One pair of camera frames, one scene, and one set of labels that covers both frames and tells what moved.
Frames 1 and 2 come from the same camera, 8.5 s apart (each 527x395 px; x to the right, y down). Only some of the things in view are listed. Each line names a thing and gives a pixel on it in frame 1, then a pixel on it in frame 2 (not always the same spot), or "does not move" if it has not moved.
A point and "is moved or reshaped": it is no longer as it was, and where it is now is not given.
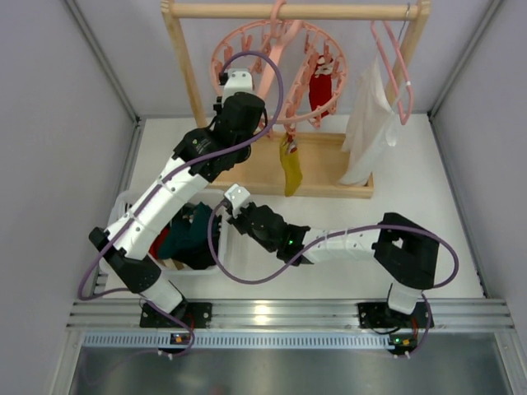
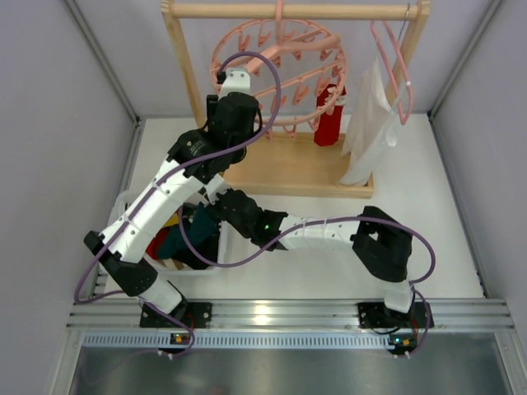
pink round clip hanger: (275, 35) is moved or reshaped
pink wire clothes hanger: (403, 118) does not move
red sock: (320, 84) → (330, 100)
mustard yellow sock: (289, 155) → (173, 220)
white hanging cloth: (371, 125) does not move
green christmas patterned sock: (188, 231) does not move
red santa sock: (154, 249) does not move
